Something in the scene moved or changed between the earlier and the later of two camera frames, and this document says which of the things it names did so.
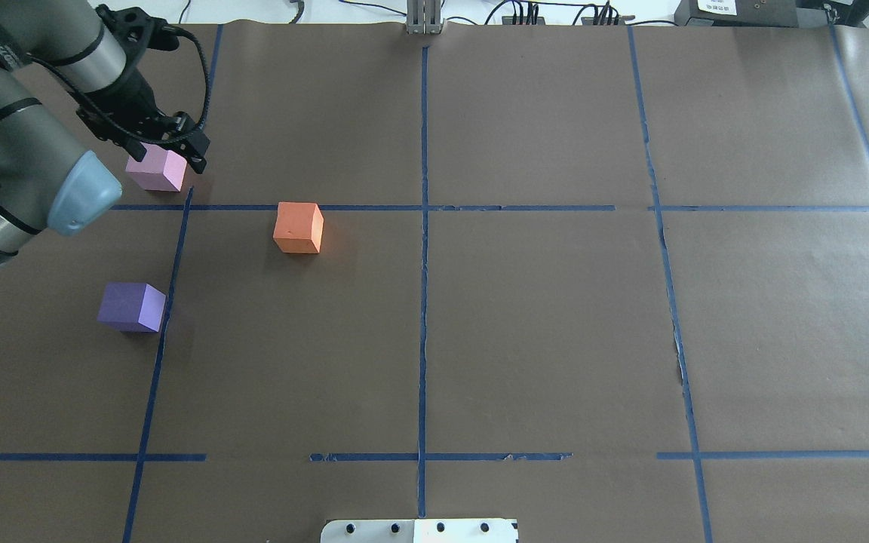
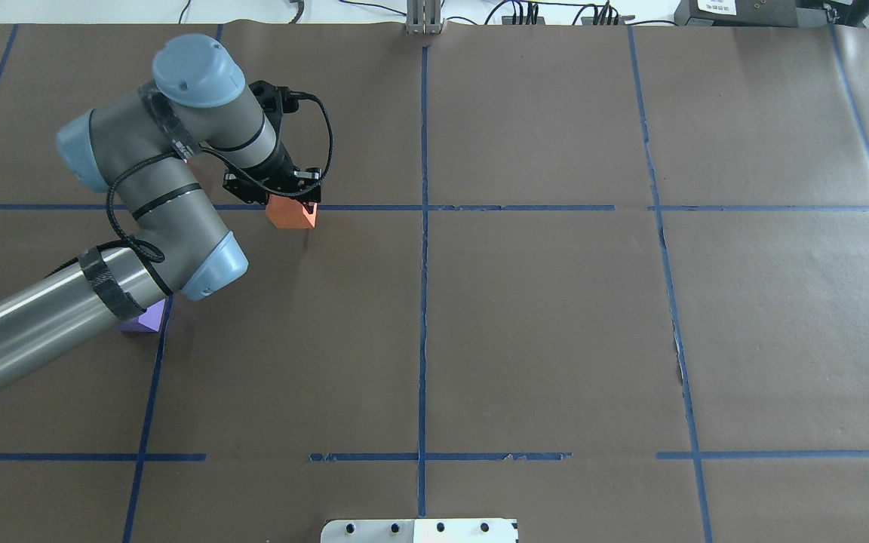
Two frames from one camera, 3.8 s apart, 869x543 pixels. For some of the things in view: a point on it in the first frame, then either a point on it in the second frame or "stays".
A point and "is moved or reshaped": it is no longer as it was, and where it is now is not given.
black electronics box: (773, 13) stays
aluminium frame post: (424, 16) stays
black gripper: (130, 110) -> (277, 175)
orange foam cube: (299, 227) is moved or reshaped
